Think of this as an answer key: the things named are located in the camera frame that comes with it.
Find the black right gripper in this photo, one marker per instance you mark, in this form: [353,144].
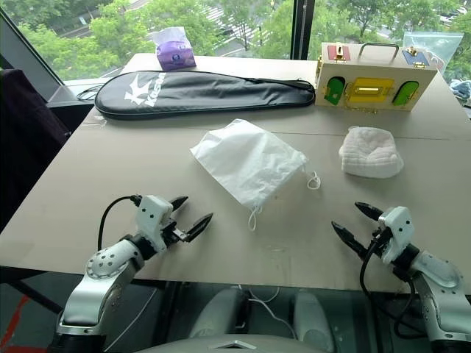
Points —
[376,244]

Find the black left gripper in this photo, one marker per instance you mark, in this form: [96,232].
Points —
[172,231]

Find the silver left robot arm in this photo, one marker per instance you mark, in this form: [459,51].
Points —
[106,264]

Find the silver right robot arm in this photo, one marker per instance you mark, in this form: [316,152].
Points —
[438,279]

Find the white cloth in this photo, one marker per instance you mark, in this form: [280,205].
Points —
[369,154]

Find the black racket cover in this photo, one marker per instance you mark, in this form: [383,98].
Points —
[198,93]

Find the clear plastic zip bag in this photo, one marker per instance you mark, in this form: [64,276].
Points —
[438,46]

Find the grey rounded robot leg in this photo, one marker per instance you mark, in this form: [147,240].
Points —
[312,320]
[219,312]

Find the grey robot torso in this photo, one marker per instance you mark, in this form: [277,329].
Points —
[235,345]

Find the wooden lock box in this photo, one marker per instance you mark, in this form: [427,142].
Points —
[371,79]

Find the purple tissue pack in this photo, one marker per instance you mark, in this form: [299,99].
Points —
[176,55]

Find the blue crumpled cloth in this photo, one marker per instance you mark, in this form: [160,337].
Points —
[461,89]

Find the dark purple cloth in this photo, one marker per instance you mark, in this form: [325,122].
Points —
[25,139]

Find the black slanted window beam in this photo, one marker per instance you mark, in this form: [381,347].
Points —
[33,48]

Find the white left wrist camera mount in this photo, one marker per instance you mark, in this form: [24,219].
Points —
[151,220]

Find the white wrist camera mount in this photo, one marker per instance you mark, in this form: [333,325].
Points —
[151,220]
[396,235]

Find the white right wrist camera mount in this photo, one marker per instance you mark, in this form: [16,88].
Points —
[396,235]

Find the black table frame bar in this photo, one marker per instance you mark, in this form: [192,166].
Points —
[25,285]

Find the black window post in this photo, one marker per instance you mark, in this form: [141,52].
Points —
[301,29]

